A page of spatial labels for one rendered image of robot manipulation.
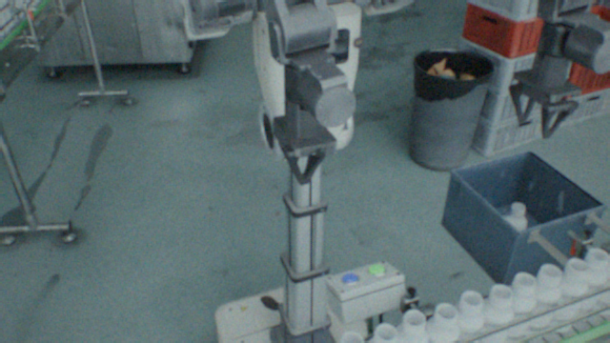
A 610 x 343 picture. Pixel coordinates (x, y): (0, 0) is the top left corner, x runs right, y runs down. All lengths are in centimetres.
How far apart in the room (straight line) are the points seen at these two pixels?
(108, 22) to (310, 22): 385
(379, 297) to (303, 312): 74
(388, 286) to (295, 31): 58
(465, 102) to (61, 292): 228
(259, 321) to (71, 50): 311
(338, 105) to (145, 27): 383
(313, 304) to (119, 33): 319
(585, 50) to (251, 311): 159
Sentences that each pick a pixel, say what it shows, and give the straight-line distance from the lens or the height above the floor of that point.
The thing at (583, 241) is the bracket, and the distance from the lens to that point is 135.
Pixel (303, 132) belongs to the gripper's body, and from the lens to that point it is 77.
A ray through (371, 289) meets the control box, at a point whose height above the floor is 112.
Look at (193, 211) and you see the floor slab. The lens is 306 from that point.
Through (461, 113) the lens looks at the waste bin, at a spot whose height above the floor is 42.
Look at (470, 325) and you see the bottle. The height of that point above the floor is 112.
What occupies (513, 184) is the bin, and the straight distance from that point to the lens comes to 194.
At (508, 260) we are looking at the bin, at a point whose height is 84.
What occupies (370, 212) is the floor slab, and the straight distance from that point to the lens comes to 301.
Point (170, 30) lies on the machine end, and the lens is 444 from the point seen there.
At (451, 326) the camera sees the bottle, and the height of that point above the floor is 115.
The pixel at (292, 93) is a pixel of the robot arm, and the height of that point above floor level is 156.
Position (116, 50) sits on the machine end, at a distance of 458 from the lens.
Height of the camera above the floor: 190
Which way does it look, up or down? 35 degrees down
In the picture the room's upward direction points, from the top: straight up
